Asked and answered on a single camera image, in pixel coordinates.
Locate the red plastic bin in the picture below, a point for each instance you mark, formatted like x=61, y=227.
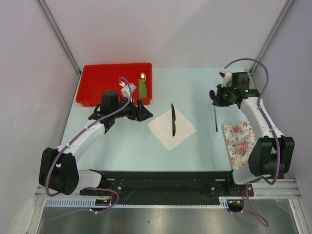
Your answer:
x=96, y=79

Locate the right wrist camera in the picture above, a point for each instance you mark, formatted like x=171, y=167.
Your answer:
x=227, y=77

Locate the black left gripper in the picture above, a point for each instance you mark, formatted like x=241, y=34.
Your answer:
x=140, y=113

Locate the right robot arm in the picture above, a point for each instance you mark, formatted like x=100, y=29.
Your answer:
x=272, y=154

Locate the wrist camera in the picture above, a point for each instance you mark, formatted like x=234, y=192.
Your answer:
x=127, y=89
x=227, y=77

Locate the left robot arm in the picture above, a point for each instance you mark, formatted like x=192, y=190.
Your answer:
x=58, y=168

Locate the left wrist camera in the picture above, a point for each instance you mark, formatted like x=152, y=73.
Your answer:
x=127, y=89

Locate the black plastic knife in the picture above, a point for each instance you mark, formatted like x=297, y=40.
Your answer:
x=173, y=120

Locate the white paper napkin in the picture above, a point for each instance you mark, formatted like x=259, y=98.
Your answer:
x=161, y=127

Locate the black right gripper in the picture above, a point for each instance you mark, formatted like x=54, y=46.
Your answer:
x=218, y=101

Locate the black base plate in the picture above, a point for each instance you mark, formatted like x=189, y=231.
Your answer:
x=168, y=188

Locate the floral tray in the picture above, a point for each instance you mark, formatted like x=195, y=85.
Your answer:
x=240, y=141

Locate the aluminium frame rail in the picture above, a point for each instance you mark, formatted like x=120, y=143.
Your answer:
x=282, y=189

